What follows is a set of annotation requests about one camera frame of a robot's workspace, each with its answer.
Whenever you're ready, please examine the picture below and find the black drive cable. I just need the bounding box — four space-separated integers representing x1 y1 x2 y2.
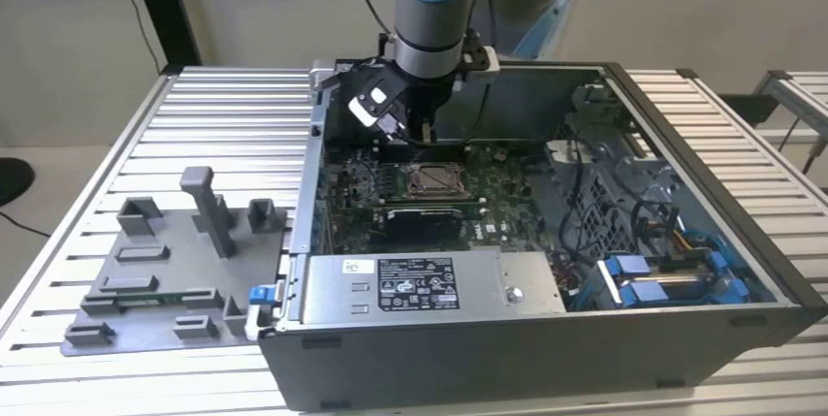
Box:
628 197 680 262

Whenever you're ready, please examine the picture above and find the black graphics card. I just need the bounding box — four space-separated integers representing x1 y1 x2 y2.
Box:
377 206 465 245

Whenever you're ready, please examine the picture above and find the silver power supply unit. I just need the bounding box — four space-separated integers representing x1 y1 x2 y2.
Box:
297 246 568 329

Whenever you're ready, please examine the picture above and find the black rectangular block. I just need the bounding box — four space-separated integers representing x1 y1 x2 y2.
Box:
717 93 777 127

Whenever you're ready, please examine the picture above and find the blue disk carrier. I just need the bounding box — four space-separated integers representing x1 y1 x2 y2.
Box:
597 253 653 286
617 278 673 309

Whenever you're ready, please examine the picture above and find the black and white wrist camera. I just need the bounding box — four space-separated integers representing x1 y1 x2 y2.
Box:
345 77 413 144

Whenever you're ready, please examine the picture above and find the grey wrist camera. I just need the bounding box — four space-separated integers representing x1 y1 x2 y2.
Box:
452 45 503 83

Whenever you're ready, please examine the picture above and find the metal socket cover frame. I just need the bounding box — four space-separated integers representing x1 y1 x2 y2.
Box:
405 163 467 199

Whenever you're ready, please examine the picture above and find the black frame post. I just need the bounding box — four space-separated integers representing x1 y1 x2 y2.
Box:
124 0 203 71

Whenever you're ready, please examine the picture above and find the grey perforated drive cage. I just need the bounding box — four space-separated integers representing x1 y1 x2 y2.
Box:
527 83 687 262

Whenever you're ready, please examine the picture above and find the blue plastic drive latch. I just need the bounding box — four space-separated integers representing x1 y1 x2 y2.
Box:
701 248 753 304

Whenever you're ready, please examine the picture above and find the CPU socket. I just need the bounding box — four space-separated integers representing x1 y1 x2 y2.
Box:
401 161 469 201

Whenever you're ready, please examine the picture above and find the green RAM stick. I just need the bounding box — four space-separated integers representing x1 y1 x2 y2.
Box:
113 291 191 306

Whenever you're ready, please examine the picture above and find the black open PC case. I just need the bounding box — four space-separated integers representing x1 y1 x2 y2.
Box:
256 59 828 412

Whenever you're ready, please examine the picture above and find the grey parts rack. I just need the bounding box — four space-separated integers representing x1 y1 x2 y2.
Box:
60 165 292 358

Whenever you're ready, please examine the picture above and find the black round base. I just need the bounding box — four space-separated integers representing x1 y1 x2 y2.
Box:
0 157 35 208

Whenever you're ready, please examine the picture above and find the silver topped CPU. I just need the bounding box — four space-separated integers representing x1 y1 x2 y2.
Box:
417 168 456 193

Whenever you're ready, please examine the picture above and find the green motherboard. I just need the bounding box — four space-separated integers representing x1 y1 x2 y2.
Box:
320 139 551 255

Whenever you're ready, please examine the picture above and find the aluminium frame side table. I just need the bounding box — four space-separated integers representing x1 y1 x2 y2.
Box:
753 70 828 145

